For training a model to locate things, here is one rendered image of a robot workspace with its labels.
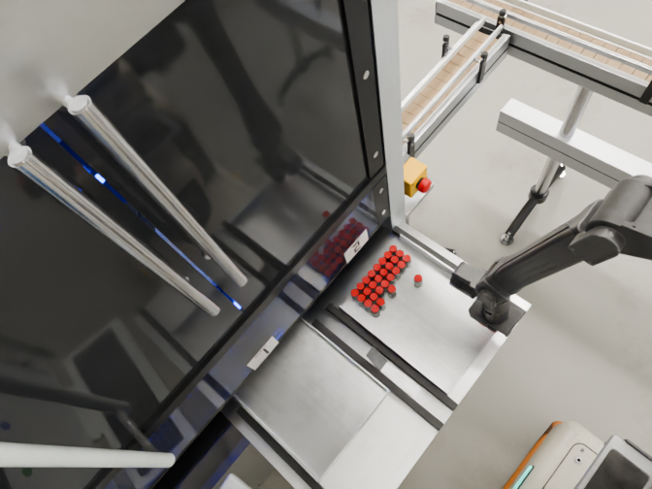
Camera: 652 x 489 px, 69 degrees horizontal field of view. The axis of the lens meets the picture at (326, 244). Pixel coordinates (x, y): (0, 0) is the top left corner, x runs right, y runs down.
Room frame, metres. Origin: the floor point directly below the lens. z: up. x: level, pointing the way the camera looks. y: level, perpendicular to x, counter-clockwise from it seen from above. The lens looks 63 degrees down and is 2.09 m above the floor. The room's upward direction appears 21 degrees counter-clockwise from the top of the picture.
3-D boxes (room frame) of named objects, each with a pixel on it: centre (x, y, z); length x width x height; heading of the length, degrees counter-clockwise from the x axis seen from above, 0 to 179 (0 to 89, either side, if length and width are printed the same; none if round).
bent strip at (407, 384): (0.21, -0.04, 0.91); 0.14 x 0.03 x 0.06; 30
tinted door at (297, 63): (0.47, 0.01, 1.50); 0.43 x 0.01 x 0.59; 120
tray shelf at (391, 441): (0.28, 0.00, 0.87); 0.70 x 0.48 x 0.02; 120
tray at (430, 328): (0.33, -0.17, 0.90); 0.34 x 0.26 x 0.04; 29
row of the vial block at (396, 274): (0.43, -0.11, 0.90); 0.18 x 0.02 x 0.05; 119
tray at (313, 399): (0.26, 0.18, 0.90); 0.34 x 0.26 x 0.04; 30
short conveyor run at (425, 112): (0.92, -0.45, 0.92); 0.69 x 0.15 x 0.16; 120
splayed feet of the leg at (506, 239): (0.84, -0.97, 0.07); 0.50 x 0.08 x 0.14; 120
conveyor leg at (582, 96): (0.84, -0.97, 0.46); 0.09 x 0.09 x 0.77; 30
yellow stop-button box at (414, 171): (0.65, -0.27, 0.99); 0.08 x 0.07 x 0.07; 30
